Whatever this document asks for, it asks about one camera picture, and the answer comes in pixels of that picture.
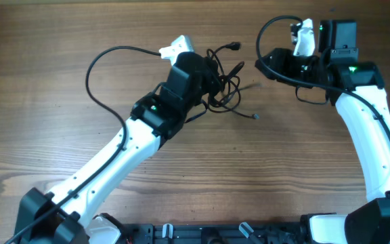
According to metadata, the black cable bundle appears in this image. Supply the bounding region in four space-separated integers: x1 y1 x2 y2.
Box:
184 41 262 123

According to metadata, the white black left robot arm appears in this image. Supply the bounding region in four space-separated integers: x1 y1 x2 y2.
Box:
9 52 221 243

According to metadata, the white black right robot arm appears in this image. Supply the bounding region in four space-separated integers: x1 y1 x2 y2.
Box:
255 16 390 243

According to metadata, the black right camera cable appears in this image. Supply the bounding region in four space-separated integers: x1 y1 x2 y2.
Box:
255 15 390 201

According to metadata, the black camera cable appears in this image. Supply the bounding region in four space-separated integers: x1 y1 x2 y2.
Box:
3 45 162 244
255 15 390 201

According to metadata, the black left camera cable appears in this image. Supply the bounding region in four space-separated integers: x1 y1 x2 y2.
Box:
3 45 162 244

